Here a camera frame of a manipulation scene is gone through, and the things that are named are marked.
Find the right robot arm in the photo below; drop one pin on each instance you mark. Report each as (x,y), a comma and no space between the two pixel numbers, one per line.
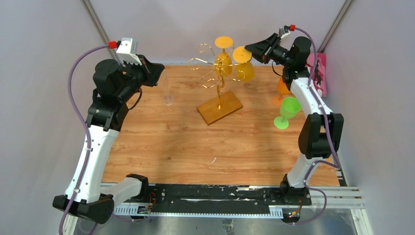
(320,136)

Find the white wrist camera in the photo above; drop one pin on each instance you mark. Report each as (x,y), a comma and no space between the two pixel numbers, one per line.
(126,51)
(284,31)

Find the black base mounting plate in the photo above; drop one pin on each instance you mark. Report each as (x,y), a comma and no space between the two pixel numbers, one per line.
(220,199)

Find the clear wine glass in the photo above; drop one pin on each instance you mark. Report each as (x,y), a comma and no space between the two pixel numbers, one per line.
(167,98)

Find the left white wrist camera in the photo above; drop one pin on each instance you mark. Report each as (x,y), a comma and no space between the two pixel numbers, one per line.
(126,51)

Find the yellow wine glass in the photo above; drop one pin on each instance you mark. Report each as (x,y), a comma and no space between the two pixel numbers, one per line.
(244,67)
(223,60)

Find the orange wine glass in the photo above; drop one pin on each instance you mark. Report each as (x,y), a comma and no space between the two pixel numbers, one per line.
(282,92)

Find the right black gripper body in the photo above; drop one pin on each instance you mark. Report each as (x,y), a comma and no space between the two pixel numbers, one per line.
(279,55)

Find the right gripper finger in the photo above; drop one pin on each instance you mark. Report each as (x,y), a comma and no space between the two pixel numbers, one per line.
(267,42)
(259,52)

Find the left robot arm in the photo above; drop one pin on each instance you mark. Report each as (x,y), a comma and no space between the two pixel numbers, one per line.
(115,84)

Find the green wine glass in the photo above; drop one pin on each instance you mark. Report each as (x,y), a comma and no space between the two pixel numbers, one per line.
(289,109)

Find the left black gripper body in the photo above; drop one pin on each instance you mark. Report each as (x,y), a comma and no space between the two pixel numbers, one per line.
(135,76)

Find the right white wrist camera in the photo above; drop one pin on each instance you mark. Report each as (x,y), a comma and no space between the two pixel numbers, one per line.
(284,31)

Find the aluminium frame rail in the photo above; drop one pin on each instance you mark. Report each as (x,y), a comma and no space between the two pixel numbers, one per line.
(322,198)

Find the gold wire glass rack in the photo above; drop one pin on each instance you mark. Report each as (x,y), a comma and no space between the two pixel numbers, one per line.
(226,103)

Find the pink camouflage cloth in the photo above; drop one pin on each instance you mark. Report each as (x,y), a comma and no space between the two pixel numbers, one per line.
(319,76)

